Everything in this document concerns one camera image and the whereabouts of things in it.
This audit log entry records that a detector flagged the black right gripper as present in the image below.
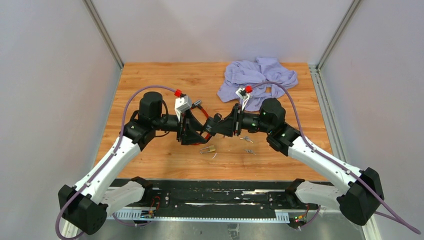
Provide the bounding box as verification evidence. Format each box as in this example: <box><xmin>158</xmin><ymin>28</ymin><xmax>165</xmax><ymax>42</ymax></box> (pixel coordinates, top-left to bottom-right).
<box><xmin>211</xmin><ymin>103</ymin><xmax>272</xmax><ymax>138</ymax></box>

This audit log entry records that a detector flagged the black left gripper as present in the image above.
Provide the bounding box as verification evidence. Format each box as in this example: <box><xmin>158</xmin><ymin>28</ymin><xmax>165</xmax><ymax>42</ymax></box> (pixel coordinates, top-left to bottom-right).
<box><xmin>153</xmin><ymin>109</ymin><xmax>207</xmax><ymax>145</ymax></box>

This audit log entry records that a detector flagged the red cable lock black body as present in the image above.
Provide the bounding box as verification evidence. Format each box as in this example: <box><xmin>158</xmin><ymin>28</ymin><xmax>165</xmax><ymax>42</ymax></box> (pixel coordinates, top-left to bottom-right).
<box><xmin>190</xmin><ymin>99</ymin><xmax>213</xmax><ymax>147</ymax></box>

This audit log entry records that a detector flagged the silver key bunch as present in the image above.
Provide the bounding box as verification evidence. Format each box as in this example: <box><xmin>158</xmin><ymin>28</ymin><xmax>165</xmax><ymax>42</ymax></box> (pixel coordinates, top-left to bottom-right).
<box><xmin>240</xmin><ymin>136</ymin><xmax>254</xmax><ymax>143</ymax></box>

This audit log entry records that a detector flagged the black padlock body with shackle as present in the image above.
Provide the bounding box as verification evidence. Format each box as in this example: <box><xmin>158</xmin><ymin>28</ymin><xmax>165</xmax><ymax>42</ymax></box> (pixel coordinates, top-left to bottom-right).
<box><xmin>202</xmin><ymin>117</ymin><xmax>218</xmax><ymax>137</ymax></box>

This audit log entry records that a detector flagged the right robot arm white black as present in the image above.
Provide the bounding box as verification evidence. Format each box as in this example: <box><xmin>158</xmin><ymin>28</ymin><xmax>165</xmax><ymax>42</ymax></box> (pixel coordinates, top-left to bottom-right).
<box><xmin>207</xmin><ymin>98</ymin><xmax>384</xmax><ymax>226</ymax></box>

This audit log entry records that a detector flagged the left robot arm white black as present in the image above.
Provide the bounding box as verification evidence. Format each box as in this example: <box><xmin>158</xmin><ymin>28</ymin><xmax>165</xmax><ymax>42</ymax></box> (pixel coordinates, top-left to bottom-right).
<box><xmin>58</xmin><ymin>90</ymin><xmax>209</xmax><ymax>235</ymax></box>

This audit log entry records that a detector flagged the small brass padlock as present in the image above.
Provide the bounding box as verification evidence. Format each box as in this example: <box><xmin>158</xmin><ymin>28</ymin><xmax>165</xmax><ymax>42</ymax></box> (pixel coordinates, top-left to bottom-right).
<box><xmin>199</xmin><ymin>145</ymin><xmax>216</xmax><ymax>154</ymax></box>

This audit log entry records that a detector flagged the crumpled lavender cloth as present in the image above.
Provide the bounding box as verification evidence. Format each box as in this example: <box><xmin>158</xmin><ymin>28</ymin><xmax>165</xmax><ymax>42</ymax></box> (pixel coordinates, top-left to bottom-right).
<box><xmin>217</xmin><ymin>57</ymin><xmax>299</xmax><ymax>112</ymax></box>

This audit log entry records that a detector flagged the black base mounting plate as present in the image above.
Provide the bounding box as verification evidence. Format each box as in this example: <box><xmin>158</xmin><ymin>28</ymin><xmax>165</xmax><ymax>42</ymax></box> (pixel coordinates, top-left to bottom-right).
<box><xmin>130</xmin><ymin>179</ymin><xmax>318</xmax><ymax>221</ymax></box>

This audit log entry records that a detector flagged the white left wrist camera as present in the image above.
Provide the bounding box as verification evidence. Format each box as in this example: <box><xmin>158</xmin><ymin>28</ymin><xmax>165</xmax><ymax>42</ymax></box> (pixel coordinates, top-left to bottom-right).
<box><xmin>174</xmin><ymin>95</ymin><xmax>193</xmax><ymax>122</ymax></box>

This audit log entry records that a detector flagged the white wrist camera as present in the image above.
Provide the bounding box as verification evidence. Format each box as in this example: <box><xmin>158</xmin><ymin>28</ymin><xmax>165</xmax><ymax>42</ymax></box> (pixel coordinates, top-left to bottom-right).
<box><xmin>235</xmin><ymin>85</ymin><xmax>253</xmax><ymax>111</ymax></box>
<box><xmin>174</xmin><ymin>95</ymin><xmax>193</xmax><ymax>122</ymax></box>

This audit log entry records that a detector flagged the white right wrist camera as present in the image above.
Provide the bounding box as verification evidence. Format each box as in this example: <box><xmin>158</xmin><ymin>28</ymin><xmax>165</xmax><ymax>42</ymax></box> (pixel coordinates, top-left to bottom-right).
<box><xmin>235</xmin><ymin>85</ymin><xmax>253</xmax><ymax>111</ymax></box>

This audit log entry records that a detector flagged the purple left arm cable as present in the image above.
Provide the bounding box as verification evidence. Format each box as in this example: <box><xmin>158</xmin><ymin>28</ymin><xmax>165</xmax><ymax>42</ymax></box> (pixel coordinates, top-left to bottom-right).
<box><xmin>54</xmin><ymin>85</ymin><xmax>178</xmax><ymax>240</ymax></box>

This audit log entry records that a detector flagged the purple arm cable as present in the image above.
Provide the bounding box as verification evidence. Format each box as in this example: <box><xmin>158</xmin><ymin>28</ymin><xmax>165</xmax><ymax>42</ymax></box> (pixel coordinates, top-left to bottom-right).
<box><xmin>251</xmin><ymin>81</ymin><xmax>422</xmax><ymax>235</ymax></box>
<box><xmin>54</xmin><ymin>85</ymin><xmax>178</xmax><ymax>240</ymax></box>

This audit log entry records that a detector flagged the aluminium frame post right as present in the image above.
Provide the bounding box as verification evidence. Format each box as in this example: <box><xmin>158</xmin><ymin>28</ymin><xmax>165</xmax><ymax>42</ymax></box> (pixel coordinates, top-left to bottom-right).
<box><xmin>315</xmin><ymin>0</ymin><xmax>363</xmax><ymax>72</ymax></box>

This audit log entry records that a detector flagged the aluminium frame post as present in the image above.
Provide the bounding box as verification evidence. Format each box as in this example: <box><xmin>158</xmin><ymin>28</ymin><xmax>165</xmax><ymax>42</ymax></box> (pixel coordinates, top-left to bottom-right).
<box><xmin>315</xmin><ymin>0</ymin><xmax>363</xmax><ymax>72</ymax></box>
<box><xmin>82</xmin><ymin>0</ymin><xmax>124</xmax><ymax>70</ymax></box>

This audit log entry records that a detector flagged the slotted white cable duct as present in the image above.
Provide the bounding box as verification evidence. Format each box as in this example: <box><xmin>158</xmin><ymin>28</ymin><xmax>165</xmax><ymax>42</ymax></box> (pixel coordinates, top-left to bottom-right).
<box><xmin>81</xmin><ymin>207</ymin><xmax>291</xmax><ymax>223</ymax></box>

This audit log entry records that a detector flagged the aluminium frame post left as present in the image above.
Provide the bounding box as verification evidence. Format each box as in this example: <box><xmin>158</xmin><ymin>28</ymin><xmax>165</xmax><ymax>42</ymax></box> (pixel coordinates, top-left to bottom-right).
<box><xmin>82</xmin><ymin>0</ymin><xmax>124</xmax><ymax>70</ymax></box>

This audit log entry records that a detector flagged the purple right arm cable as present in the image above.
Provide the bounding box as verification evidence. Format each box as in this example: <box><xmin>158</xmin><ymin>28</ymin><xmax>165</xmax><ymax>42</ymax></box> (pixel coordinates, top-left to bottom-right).
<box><xmin>251</xmin><ymin>81</ymin><xmax>422</xmax><ymax>235</ymax></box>

